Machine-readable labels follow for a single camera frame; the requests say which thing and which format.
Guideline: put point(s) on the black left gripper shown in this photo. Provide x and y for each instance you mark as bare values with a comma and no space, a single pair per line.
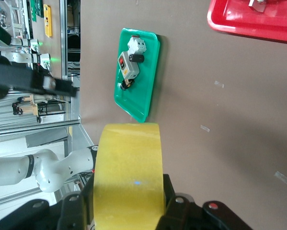
14,76

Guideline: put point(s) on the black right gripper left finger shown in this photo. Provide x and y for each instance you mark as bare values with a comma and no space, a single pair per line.
71,213

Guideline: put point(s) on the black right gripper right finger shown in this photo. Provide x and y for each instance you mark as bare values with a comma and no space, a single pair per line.
181,213

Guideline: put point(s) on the yellow packing tape roll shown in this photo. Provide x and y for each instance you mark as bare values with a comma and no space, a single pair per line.
129,167

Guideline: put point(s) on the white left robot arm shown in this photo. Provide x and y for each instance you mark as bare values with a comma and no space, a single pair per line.
49,167

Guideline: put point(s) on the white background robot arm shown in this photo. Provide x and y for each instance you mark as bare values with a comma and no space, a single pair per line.
21,57
21,41

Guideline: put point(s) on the green plastic tray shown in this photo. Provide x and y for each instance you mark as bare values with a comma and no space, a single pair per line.
143,95

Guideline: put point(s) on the clear tape marker piece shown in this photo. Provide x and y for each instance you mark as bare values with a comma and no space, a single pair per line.
283,178
205,128
218,83

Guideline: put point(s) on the red plastic tray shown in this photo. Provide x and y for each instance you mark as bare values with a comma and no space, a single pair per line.
253,26

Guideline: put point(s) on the wooden stand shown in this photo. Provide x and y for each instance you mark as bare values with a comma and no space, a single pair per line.
33,109

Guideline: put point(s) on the yellow control box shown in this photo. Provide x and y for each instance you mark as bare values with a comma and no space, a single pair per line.
47,21

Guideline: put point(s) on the black round buzzer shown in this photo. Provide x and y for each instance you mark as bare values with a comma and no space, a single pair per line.
137,58

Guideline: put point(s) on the green circuit board panel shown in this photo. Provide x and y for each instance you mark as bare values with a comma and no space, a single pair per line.
36,9

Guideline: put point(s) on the white circuit breaker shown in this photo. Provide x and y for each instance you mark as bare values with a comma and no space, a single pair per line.
137,45

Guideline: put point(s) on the aluminium frame post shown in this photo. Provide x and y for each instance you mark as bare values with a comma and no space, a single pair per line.
63,36

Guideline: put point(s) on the grey push button switch box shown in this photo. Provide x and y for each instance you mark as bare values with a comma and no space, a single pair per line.
131,69

